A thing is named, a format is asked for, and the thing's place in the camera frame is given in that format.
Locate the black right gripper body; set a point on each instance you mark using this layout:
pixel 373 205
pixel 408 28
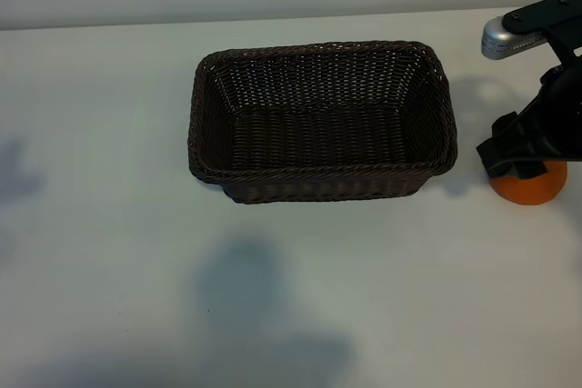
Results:
pixel 541 124

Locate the dark brown woven wicker basket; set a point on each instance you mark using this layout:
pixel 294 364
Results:
pixel 318 142

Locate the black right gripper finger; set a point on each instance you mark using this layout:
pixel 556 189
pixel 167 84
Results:
pixel 499 171
pixel 531 169

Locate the black right camera mount bracket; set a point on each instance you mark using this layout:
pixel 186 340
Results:
pixel 545 13

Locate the orange fruit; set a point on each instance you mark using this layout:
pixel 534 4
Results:
pixel 527 190

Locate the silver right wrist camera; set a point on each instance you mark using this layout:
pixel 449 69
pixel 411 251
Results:
pixel 504 42

